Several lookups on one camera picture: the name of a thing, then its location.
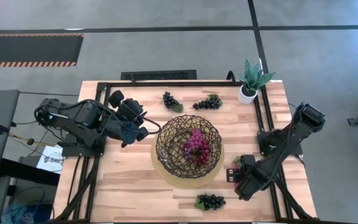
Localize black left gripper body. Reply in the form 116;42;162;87
119;108;145;125

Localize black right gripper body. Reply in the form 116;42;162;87
241;167;258;187

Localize dark purple grape bunch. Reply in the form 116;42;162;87
192;93;224;111
193;192;227;212
162;91;185;113

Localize red plastic grape bunch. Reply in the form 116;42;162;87
191;149;213;167
181;129;211;156

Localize dark woven wicker basket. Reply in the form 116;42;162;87
155;114;223;180

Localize black perforated strip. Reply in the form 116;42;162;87
120;70;198;81

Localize round straw placemat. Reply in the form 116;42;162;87
150;133;226;190

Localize artificial plant in white pot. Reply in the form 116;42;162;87
237;58;276;105

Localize white printed paper sign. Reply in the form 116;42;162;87
35;144;65;174

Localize black floor mat orange stripes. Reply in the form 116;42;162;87
0;33;85;68

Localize blue cloth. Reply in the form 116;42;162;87
1;203;54;224

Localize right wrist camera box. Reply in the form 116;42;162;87
241;154;256;169

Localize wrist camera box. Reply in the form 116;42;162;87
119;98;143;112
241;154;256;169

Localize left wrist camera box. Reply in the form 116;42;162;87
119;98;143;112

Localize black camera cable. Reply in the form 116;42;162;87
137;114;162;138

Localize black aluminium table frame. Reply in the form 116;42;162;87
54;79;315;222

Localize black looped cable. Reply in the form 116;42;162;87
226;70;237;85

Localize yellow cable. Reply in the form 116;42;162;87
7;132;57;147

